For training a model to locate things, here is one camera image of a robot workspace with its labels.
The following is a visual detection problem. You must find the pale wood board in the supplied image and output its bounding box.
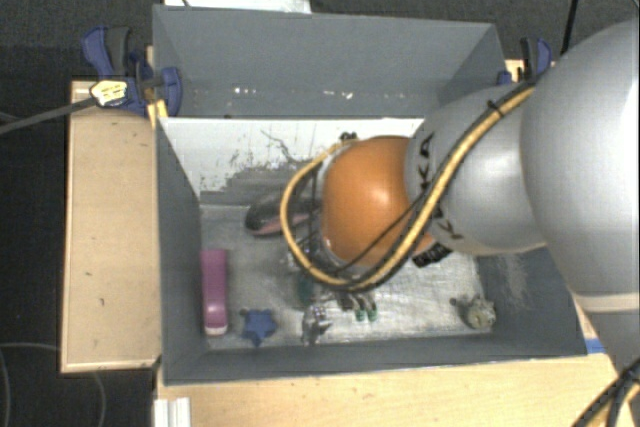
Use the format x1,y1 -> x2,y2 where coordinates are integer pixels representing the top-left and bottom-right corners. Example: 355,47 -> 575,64
59,79 -> 164,374

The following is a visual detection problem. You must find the grey-beige toy animal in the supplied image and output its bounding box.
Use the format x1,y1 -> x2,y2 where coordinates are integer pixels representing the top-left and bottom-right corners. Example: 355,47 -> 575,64
449,293 -> 498,331

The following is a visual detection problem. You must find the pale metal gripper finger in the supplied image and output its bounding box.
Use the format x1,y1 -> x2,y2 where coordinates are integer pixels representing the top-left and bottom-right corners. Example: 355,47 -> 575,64
301,312 -> 318,347
313,303 -> 334,335

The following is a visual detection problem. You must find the blue star-shaped toy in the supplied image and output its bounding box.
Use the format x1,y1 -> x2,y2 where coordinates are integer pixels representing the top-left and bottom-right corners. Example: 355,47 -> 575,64
238,308 -> 279,348

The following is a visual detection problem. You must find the grey metal bin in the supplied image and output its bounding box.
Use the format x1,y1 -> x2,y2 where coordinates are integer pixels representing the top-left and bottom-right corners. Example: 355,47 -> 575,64
151,3 -> 589,386

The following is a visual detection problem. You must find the black and pink oval object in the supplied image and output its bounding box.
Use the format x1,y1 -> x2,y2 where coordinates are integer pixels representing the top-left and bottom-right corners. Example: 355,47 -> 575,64
243,189 -> 322,239

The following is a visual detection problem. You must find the black cylinder on white bracket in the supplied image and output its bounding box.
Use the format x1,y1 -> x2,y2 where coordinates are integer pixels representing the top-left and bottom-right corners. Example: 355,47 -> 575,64
411,242 -> 454,269

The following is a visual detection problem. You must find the purple oblong object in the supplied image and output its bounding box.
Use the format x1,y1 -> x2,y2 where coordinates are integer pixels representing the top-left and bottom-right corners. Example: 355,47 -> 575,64
199,248 -> 232,337

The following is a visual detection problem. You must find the dark green flat block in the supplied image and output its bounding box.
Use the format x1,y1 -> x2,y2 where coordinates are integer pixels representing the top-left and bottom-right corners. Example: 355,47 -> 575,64
298,274 -> 316,306

